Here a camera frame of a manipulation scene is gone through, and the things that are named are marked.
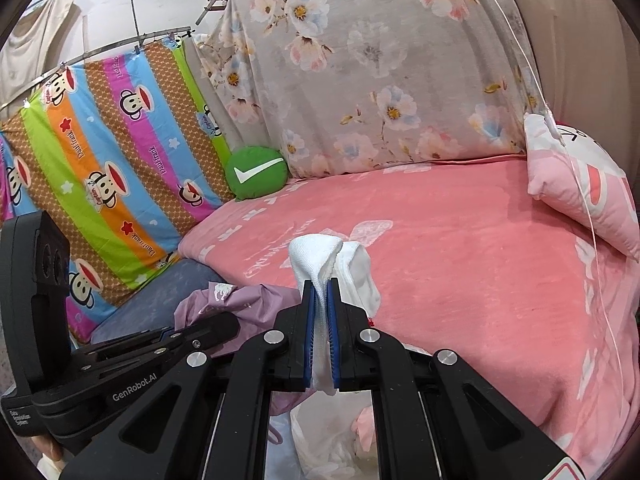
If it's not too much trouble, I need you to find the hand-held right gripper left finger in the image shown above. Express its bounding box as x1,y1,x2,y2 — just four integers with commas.
60,280,318,480

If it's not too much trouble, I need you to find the colourful monkey print sheet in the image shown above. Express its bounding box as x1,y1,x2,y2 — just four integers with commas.
0,35,236,346

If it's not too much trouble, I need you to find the grey floral bed sheet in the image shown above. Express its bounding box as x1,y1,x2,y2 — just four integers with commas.
192,0,551,181

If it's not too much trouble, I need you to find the pink white pillow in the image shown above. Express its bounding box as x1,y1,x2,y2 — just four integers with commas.
522,112,640,261

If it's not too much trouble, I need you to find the white hanging cloth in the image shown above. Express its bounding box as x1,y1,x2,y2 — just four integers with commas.
0,0,81,96

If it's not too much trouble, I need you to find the person's left hand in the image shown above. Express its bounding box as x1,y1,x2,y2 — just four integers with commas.
32,432,66,477

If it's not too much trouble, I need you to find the clear thin tube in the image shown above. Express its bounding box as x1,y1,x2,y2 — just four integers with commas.
460,0,632,376

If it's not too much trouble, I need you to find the curved metal hanging rail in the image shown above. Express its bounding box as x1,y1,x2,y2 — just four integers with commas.
0,25,195,111

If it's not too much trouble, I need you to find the blue grey cushion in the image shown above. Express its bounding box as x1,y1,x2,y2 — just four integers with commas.
90,258,236,346

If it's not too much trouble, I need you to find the lavender cloth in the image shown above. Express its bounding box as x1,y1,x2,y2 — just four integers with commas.
172,282,303,416

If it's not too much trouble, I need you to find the pink cloth with white trim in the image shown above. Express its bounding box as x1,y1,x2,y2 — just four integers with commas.
350,404,377,453

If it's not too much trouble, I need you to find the green check mark cushion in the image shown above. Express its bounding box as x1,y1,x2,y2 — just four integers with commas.
224,145,288,202

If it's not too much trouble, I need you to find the white lined trash bin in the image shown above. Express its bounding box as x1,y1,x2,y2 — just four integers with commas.
270,342,431,480

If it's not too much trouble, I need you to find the pink blanket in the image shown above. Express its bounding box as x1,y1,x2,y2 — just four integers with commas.
177,155,640,476

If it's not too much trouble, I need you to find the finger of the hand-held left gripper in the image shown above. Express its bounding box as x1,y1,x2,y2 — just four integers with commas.
167,312,241,356
82,327,175,362

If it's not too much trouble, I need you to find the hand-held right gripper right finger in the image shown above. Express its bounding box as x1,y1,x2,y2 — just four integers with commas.
327,280,586,480

